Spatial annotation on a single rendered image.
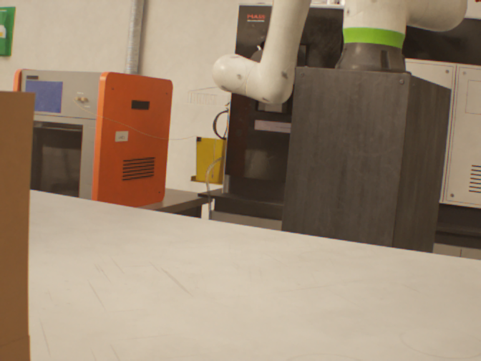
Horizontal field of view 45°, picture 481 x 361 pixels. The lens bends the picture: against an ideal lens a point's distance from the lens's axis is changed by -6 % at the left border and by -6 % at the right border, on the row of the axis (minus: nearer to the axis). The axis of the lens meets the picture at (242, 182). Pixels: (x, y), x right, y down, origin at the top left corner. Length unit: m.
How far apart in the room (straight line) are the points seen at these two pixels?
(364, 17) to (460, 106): 0.92
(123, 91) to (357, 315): 1.45
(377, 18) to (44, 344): 0.97
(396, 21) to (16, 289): 1.09
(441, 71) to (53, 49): 2.76
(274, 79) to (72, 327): 1.30
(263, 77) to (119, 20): 2.30
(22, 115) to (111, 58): 3.66
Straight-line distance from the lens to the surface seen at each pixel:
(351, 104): 1.18
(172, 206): 2.11
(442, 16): 1.34
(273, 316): 0.49
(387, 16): 1.23
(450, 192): 2.09
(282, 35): 1.64
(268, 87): 1.66
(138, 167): 1.99
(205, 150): 2.31
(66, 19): 4.12
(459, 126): 2.08
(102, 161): 1.81
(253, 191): 2.26
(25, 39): 4.33
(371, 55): 1.22
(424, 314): 0.54
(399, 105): 1.14
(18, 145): 0.22
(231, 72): 1.70
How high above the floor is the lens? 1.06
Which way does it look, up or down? 7 degrees down
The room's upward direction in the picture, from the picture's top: 5 degrees clockwise
